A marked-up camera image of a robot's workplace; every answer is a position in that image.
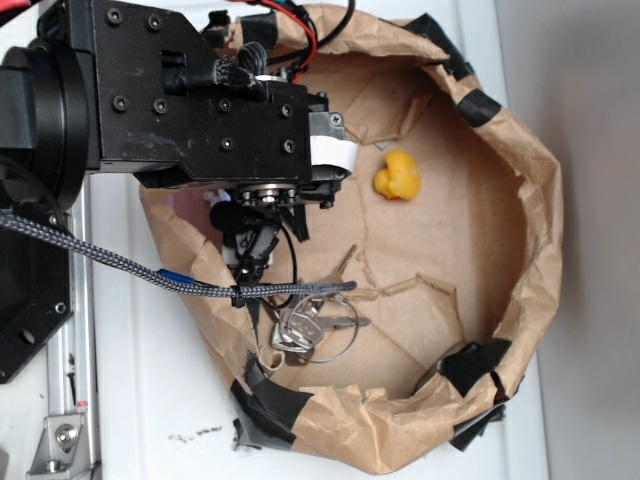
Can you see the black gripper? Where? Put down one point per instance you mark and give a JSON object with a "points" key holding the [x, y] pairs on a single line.
{"points": [[172, 107]]}

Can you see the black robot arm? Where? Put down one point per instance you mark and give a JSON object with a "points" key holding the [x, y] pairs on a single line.
{"points": [[46, 124]]}

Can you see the yellow rubber duck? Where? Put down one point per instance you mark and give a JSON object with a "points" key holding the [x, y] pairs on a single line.
{"points": [[400, 179]]}

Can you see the silver key bunch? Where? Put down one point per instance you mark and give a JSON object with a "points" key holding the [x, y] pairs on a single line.
{"points": [[301, 327]]}

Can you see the white tray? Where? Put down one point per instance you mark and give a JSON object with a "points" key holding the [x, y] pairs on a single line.
{"points": [[164, 412]]}

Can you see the brown paper bag bin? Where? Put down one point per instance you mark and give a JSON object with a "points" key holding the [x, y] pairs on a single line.
{"points": [[460, 283]]}

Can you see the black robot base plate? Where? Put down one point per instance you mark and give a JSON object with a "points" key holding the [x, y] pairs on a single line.
{"points": [[35, 298]]}

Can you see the aluminium extrusion rail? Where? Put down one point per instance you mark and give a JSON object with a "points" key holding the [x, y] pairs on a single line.
{"points": [[71, 360]]}

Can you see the metal corner bracket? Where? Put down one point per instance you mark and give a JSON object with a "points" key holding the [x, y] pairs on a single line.
{"points": [[63, 450]]}

